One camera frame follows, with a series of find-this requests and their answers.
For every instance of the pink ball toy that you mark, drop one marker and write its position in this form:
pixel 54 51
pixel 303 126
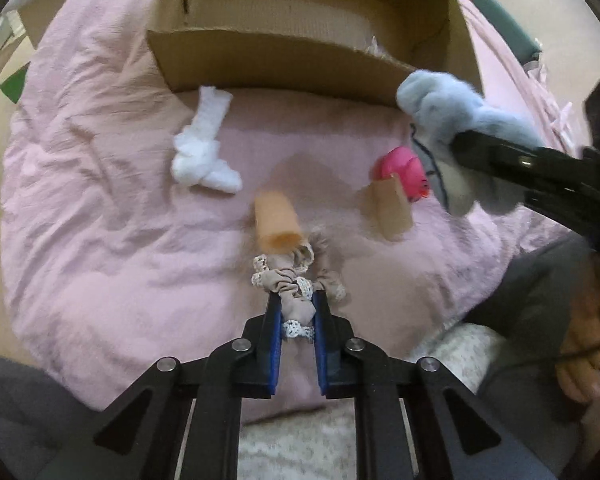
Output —
pixel 402 170

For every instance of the light blue plush toy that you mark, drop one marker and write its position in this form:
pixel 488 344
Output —
pixel 450 110

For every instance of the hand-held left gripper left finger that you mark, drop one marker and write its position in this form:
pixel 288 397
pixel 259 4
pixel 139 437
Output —
pixel 275 342

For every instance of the white floral mat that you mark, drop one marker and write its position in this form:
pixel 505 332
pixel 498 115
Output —
pixel 455 355

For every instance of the tan sock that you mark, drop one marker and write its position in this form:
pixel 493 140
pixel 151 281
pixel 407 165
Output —
pixel 392 207

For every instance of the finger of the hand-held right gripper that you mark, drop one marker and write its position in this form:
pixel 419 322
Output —
pixel 505 157
pixel 565 207

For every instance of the green paper sheet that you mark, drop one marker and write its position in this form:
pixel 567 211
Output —
pixel 14 85

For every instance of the flat cardboard sheet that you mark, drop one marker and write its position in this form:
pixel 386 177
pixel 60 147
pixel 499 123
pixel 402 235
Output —
pixel 42 10

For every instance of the brown cardboard box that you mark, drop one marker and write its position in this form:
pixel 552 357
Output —
pixel 330 20

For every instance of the white knotted cloth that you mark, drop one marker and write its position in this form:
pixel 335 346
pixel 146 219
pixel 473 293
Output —
pixel 202 147

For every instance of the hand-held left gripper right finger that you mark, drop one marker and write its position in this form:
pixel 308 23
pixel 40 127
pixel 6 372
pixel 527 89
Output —
pixel 322 345

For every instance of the grey pants leg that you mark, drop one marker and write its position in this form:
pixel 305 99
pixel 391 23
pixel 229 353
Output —
pixel 525 310
pixel 20 410

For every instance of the orange sock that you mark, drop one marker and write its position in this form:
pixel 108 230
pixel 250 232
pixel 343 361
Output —
pixel 275 225

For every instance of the person's bare foot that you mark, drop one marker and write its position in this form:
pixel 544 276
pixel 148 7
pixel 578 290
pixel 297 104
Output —
pixel 587 355

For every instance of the pink blanket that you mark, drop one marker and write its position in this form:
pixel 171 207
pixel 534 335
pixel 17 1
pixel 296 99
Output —
pixel 105 210

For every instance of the pink ruffled cloth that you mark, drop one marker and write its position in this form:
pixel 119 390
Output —
pixel 555 105

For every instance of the beige lace scrunchie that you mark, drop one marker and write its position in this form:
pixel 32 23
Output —
pixel 294 280

